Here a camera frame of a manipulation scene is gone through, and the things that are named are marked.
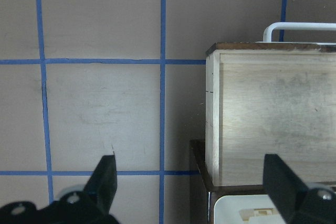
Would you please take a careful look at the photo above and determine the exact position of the white drawer handle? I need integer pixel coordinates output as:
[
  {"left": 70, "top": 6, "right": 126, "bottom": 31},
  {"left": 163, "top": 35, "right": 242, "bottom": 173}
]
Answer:
[{"left": 262, "top": 22, "right": 335, "bottom": 43}]

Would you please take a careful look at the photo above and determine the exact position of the wooden drawer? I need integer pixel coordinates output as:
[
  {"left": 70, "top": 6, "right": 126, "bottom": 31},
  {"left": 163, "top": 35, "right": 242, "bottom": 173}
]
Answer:
[{"left": 205, "top": 42, "right": 335, "bottom": 186}]

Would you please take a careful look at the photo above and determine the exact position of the dark brown cabinet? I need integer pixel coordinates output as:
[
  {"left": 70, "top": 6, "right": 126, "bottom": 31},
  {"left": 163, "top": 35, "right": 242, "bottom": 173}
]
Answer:
[{"left": 189, "top": 139, "right": 336, "bottom": 222}]

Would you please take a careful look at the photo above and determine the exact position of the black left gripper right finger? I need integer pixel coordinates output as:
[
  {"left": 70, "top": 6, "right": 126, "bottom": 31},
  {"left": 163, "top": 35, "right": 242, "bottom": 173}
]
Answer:
[{"left": 263, "top": 154, "right": 335, "bottom": 223}]

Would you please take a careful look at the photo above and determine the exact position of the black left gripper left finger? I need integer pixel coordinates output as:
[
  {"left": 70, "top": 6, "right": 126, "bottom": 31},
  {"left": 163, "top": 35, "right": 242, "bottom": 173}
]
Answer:
[{"left": 83, "top": 155, "right": 117, "bottom": 215}]

